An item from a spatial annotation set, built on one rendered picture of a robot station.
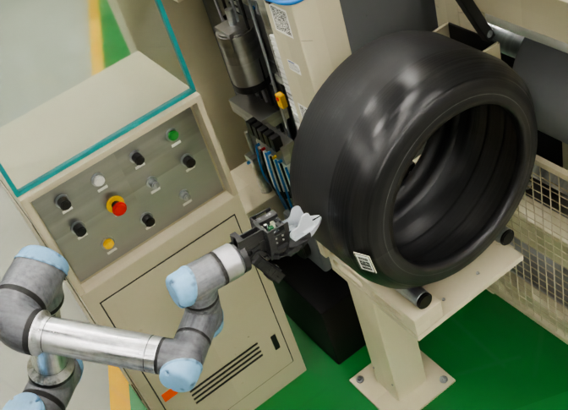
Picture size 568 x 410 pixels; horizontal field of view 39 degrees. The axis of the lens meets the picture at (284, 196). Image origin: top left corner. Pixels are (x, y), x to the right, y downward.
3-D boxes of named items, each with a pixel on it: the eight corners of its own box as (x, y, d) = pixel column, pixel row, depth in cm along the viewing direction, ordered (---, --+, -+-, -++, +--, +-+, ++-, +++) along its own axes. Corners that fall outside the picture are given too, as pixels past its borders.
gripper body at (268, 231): (292, 221, 165) (242, 248, 160) (297, 252, 170) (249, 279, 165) (271, 205, 170) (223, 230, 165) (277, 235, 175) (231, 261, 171)
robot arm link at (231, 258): (232, 290, 164) (212, 270, 169) (251, 279, 165) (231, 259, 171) (225, 263, 159) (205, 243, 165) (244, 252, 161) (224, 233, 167)
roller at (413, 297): (332, 229, 215) (346, 224, 217) (330, 243, 217) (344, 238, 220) (420, 297, 190) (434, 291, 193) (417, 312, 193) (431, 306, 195)
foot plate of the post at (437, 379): (349, 381, 290) (348, 377, 289) (405, 338, 298) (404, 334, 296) (398, 429, 271) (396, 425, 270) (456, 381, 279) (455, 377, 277)
